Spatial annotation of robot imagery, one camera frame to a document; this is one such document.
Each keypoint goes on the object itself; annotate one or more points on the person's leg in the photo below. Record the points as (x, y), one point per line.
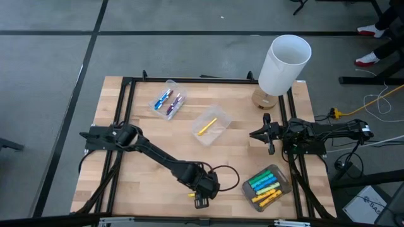
(389, 17)
(389, 48)

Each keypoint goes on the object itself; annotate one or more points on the black furniture foot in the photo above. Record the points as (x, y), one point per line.
(9, 144)

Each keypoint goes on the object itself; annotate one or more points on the blue Expo whiteboard marker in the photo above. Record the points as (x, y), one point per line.
(164, 99)
(158, 103)

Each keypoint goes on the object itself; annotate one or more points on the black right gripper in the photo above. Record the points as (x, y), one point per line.
(270, 132)

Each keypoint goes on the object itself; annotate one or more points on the dark green highlighter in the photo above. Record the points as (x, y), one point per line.
(259, 177)

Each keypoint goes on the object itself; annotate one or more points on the black desk foot bar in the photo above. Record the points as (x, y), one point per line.
(363, 181)

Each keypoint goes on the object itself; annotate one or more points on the black frame clamp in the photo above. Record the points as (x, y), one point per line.
(250, 75)
(144, 75)

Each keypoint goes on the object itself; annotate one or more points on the brown cap whiteboard marker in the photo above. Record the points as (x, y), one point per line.
(170, 92)

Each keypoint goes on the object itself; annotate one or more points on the magenta cap whiteboard marker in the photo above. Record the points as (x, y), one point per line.
(172, 105)

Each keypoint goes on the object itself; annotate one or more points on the person's shoe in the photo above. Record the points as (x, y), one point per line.
(366, 60)
(369, 31)

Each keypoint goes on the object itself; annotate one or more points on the clear plastic container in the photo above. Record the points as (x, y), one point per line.
(221, 126)
(158, 110)

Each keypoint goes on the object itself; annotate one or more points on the white cardboard box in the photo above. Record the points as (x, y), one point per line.
(363, 208)

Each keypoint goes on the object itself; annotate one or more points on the yellow highlighter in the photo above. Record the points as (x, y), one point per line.
(191, 195)
(207, 126)

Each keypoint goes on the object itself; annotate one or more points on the purple thin whiteboard marker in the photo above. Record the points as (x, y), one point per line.
(175, 108)

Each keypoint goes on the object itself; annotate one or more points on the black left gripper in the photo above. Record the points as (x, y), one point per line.
(203, 181)

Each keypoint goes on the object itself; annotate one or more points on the teal highlighter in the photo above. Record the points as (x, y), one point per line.
(262, 180)

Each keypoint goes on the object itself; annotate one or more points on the office chair base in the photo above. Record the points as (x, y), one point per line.
(299, 7)

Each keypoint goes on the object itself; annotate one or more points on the white shade wooden base lamp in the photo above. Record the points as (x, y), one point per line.
(284, 63)

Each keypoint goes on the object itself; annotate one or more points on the light green Sharpie highlighter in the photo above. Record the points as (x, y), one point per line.
(268, 188)

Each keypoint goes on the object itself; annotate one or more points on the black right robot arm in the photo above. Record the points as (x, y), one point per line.
(331, 130)

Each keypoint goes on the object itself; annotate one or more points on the orange highlighter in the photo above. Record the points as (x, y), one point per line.
(270, 198)

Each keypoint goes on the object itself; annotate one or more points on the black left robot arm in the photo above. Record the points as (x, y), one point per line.
(158, 154)

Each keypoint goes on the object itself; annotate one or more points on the blue highlighter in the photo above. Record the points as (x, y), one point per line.
(265, 183)

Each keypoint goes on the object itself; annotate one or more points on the black crossbar with silver brackets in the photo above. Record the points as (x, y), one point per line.
(202, 222)

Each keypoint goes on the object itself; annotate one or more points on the grey plastic tray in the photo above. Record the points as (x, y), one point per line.
(285, 186)

